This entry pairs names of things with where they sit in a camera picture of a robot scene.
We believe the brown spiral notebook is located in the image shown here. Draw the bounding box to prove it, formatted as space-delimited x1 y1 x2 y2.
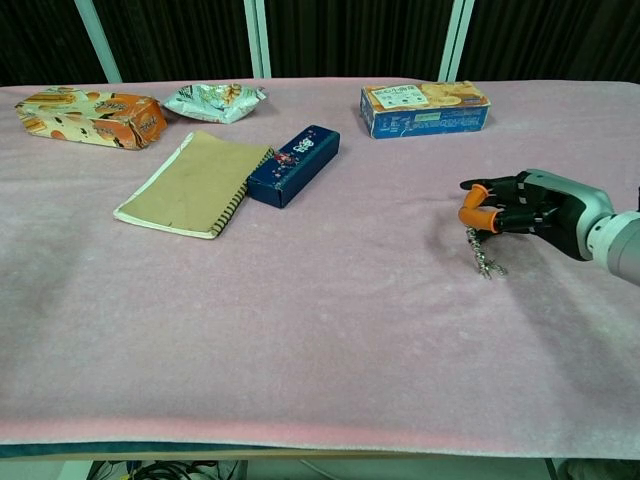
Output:
113 130 275 240

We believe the pink table cloth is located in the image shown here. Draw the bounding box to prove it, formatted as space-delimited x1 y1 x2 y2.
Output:
0 77 640 454

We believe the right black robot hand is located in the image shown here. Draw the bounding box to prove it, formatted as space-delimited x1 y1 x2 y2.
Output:
458 168 615 262

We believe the blue biscuit box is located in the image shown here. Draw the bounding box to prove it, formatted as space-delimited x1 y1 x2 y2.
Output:
359 80 492 140

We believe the white-green snack bag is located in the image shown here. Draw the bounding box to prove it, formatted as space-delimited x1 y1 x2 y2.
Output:
163 83 267 125

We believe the light grey double partition post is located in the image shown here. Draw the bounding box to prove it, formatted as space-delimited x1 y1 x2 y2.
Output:
243 0 273 80

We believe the crushed orange biscuit box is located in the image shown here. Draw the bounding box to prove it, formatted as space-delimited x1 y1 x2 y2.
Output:
14 86 169 151

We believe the dark blue pencil box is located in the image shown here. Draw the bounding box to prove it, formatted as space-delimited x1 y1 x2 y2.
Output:
246 124 341 210

